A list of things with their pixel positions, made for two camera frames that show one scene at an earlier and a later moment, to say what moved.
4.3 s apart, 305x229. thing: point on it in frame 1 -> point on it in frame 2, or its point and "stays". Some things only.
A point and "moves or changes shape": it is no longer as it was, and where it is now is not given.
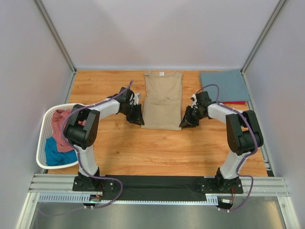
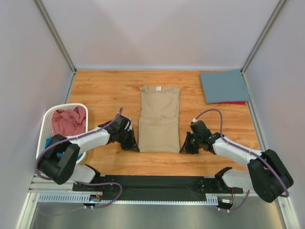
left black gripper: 131,110 -> 127,137
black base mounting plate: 157,188 stays
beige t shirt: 162,103 moves or changes shape
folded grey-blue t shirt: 232,84 stays
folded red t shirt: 234,102 stays
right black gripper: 191,114 -> 190,143
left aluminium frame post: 46,16 stays
